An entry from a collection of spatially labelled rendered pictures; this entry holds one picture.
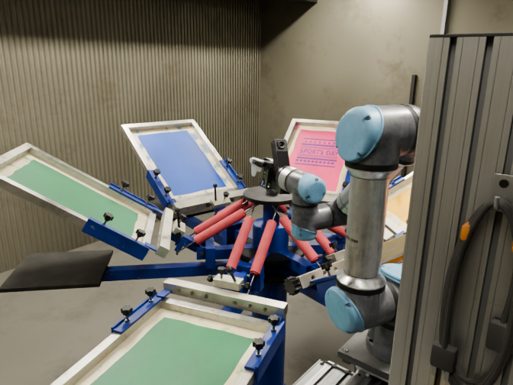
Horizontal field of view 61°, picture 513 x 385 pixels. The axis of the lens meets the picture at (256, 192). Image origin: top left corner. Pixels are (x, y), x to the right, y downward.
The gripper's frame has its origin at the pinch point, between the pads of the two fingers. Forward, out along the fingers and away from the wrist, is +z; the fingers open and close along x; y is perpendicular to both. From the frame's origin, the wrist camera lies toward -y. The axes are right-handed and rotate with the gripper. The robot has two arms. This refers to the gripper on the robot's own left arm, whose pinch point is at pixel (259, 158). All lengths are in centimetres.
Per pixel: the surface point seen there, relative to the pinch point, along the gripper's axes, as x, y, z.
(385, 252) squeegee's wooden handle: 57, 33, -10
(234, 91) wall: 196, -19, 464
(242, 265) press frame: 23, 60, 45
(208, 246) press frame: 17, 61, 74
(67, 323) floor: -38, 174, 206
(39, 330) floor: -58, 177, 206
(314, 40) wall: 277, -100, 401
